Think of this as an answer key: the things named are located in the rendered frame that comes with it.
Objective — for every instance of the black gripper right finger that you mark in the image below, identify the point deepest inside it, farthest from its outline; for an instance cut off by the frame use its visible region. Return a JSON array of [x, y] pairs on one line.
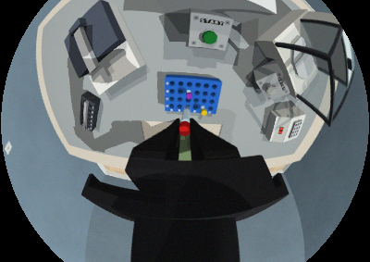
[[207, 146]]

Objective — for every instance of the grey bench mat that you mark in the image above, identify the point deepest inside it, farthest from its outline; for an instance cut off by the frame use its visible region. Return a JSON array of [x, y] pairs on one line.
[[162, 39]]

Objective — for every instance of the white block with round holes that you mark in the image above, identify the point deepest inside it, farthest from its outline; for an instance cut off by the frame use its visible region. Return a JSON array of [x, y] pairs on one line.
[[283, 123]]

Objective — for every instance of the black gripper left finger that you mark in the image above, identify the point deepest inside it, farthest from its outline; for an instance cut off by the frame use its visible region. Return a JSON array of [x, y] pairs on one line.
[[165, 144]]

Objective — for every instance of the blue tube rack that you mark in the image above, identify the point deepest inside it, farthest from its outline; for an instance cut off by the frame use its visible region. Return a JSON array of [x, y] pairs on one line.
[[206, 88]]

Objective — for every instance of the red-capped test tube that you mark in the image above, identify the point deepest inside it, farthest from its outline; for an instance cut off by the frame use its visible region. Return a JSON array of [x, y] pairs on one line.
[[184, 126]]

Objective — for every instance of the yellow-capped tube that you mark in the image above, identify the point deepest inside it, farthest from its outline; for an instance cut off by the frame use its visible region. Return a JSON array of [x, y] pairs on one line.
[[204, 112]]

